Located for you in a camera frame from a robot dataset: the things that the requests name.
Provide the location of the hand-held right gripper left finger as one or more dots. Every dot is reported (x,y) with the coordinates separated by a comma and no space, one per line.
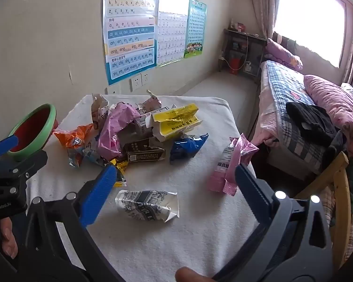
(100,194)

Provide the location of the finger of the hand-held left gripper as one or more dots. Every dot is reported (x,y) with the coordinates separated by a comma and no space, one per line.
(32,163)
(4,146)

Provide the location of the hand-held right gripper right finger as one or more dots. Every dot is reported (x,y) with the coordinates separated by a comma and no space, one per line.
(248,189)

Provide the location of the red bin with green rim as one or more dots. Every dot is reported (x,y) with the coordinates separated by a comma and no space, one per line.
(32,129)

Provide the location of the pink sachet pack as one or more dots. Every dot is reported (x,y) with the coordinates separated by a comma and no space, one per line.
(223,167)

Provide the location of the small yellow candy wrapper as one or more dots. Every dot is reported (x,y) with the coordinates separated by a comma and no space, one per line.
(122,166)

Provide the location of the silver blue snack wrapper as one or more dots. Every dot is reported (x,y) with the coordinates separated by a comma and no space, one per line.
(76,158)

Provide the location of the orange snack wrapper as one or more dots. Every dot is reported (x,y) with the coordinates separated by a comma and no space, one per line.
(73,138)

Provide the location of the white black patterned packet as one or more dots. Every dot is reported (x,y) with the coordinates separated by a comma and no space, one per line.
(147,205)

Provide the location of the dark brown cigarette carton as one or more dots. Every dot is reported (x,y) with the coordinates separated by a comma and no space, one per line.
(141,152)

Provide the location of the pink plastic wrapper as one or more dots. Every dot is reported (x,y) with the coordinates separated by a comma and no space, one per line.
(111,132)

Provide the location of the white medicine box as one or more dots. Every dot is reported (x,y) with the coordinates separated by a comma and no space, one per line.
(141,123)

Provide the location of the brown white paper wrapper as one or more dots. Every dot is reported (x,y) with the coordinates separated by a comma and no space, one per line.
(98,108)

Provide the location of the yellow cardboard box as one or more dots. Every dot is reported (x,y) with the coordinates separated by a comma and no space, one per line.
(173,120)

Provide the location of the pinkish paper wrapper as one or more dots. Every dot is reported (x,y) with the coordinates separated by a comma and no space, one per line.
(150,103)

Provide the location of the person's left hand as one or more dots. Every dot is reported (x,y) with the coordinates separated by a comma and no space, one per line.
(8,235)

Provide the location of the person's right hand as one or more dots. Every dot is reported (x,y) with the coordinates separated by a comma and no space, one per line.
(192,275)

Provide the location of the white towel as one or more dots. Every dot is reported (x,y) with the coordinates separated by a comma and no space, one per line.
(194,170)

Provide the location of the pink bed sheet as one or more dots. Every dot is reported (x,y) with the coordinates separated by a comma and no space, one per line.
(266,117)

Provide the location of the wooden chair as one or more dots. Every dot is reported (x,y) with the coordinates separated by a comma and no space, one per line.
(338,176)

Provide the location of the black cloth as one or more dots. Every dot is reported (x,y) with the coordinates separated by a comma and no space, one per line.
(311,120)

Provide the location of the checked chair cushion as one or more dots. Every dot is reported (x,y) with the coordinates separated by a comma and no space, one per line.
(341,211)

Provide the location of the bed with plaid quilt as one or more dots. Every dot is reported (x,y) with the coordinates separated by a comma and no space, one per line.
(285,85)

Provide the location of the pink flowered quilt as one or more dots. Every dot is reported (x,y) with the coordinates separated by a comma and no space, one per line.
(332,102)

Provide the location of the white small container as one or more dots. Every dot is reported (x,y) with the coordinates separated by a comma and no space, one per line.
(247,66)

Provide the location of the red bucket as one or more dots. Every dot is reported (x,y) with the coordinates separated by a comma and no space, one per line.
(234,65)

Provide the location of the purple pillow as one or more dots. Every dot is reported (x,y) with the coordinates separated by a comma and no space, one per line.
(282,53)

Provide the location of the dark metal shelf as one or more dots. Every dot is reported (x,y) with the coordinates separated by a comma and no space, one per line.
(253,47)

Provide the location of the red white small box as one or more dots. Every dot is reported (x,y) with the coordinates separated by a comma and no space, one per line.
(239,27)

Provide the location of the bright window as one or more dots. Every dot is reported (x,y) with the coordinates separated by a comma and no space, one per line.
(309,17)

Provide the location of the small white wall socket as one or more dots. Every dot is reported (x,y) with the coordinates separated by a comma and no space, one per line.
(111,89)

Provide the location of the colourful letter wall poster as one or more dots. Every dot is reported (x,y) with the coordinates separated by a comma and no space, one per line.
(129,35)

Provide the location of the green blue wall poster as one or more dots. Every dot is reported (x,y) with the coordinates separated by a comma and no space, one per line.
(196,26)

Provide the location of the white chart wall poster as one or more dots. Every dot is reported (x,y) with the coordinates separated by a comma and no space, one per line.
(172,26)

